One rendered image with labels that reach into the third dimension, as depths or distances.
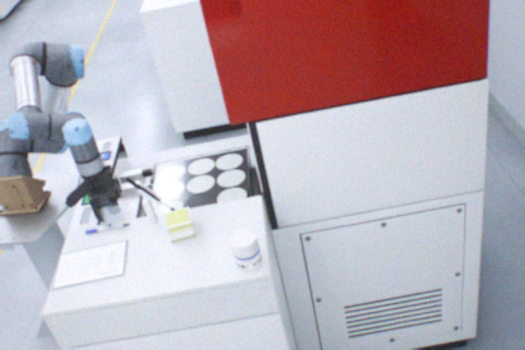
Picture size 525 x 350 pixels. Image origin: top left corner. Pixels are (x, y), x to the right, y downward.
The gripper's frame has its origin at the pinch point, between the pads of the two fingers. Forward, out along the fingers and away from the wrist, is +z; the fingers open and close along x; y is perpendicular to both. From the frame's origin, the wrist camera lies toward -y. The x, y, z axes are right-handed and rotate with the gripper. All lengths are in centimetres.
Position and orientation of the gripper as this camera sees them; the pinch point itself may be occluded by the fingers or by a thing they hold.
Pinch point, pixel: (106, 225)
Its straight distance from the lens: 183.3
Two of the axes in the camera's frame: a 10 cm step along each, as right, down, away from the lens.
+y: 9.8, -1.8, -0.2
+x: -0.7, -5.1, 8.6
